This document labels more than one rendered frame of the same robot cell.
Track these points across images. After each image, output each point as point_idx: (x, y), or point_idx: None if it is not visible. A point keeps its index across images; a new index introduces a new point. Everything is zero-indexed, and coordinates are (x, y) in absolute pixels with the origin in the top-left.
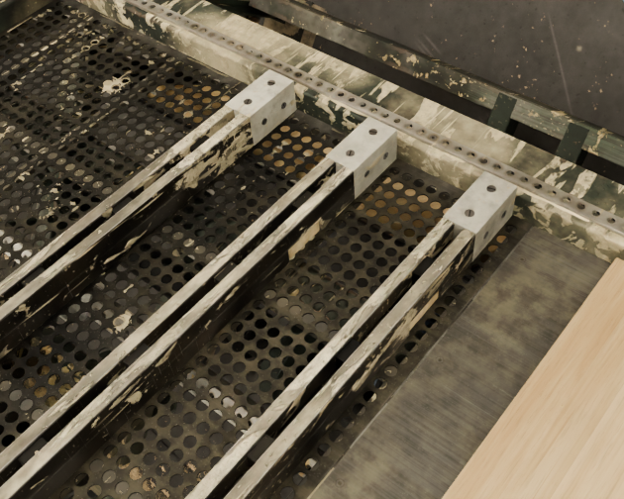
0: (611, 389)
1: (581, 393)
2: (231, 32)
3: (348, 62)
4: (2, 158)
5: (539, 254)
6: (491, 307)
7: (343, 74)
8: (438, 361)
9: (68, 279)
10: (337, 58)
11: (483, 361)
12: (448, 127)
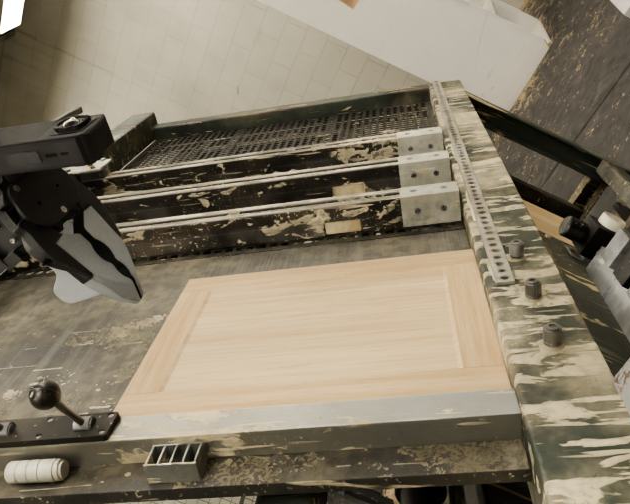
0: (356, 286)
1: (341, 280)
2: (459, 116)
3: None
4: (309, 141)
5: (442, 238)
6: (377, 244)
7: (477, 140)
8: (317, 249)
9: (250, 167)
10: None
11: (334, 257)
12: (485, 169)
